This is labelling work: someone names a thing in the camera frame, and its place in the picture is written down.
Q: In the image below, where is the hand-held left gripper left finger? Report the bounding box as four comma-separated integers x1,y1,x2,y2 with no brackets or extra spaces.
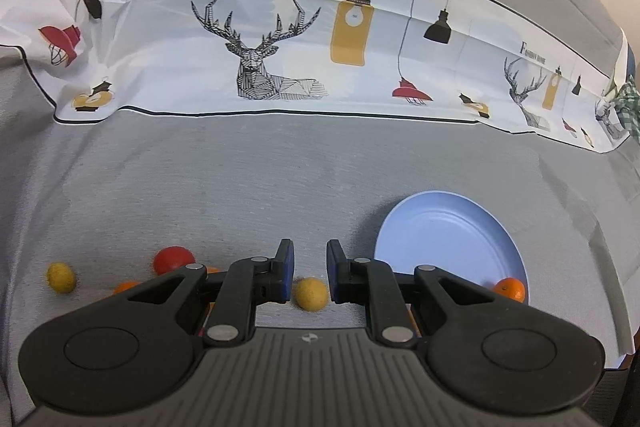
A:
125,239,296,349

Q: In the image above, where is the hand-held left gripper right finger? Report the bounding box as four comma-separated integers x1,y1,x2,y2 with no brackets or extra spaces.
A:
326,239,497,350

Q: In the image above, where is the yellow lemon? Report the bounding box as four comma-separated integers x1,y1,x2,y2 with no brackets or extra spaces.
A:
292,278,328,312
46,262,77,294

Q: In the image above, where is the blue plate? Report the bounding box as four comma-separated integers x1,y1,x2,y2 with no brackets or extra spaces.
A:
374,191,530,308

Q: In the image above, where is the red tomato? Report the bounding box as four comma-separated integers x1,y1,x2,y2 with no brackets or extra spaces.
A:
152,246,197,277

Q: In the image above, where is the grey printed bed sheet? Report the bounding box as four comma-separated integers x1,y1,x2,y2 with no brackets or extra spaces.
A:
0,0,640,408

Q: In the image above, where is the green checked cloth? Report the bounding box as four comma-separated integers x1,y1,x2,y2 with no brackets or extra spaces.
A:
602,77,640,140

